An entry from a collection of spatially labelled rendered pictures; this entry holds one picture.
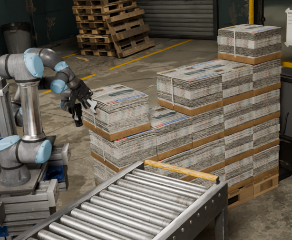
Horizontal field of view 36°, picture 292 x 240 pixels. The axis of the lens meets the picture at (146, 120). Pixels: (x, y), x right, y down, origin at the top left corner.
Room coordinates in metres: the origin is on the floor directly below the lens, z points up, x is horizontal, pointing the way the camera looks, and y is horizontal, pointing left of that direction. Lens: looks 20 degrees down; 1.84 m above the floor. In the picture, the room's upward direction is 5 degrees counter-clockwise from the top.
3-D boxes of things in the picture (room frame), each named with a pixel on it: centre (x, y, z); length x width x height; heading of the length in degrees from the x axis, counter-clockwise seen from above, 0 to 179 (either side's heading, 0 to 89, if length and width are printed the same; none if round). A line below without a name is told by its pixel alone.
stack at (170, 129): (2.97, -0.20, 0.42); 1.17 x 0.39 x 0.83; 123
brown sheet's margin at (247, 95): (3.20, -0.56, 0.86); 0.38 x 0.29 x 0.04; 31
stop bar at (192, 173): (2.09, -0.15, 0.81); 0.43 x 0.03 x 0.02; 52
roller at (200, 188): (2.03, -0.09, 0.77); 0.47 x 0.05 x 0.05; 52
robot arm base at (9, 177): (2.11, 0.69, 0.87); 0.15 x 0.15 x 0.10
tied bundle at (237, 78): (3.20, -0.56, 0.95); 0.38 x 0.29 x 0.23; 31
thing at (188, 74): (3.05, -0.31, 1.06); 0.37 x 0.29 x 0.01; 33
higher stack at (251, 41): (3.36, -0.81, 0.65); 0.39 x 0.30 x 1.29; 33
